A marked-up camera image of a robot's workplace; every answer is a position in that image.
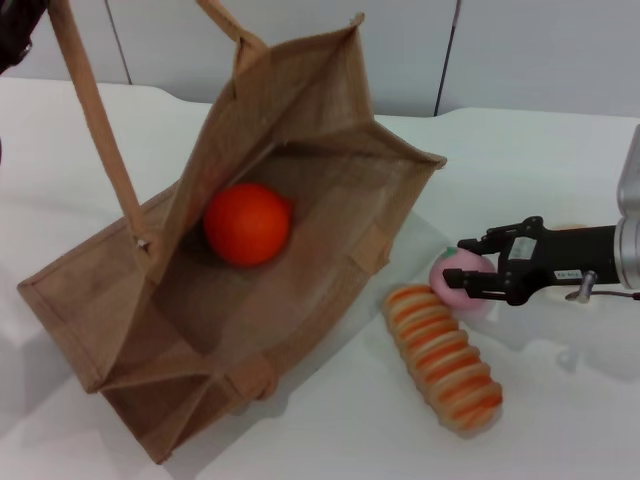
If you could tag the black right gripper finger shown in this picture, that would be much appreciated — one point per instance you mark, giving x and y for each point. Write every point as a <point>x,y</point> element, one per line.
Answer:
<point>500,237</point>
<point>480,284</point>

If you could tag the orange striped bread roll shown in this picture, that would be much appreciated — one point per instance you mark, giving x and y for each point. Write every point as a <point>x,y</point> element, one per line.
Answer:
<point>440,360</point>

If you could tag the brown jute handbag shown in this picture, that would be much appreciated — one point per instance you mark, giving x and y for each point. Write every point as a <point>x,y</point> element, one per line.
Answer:
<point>150,325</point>

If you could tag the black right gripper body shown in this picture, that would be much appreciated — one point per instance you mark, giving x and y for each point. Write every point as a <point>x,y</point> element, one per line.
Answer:
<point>560,255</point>

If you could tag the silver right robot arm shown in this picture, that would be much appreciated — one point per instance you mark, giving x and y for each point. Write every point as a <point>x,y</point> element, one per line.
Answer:
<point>629,215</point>

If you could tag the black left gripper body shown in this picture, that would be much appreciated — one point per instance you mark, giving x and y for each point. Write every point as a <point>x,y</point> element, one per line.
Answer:
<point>15,30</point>

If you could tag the orange fruit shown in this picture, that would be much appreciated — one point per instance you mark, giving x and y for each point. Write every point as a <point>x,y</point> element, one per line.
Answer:
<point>247,225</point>

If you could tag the pink peach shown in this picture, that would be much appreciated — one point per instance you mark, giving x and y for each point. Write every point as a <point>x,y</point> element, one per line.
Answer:
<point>460,300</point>

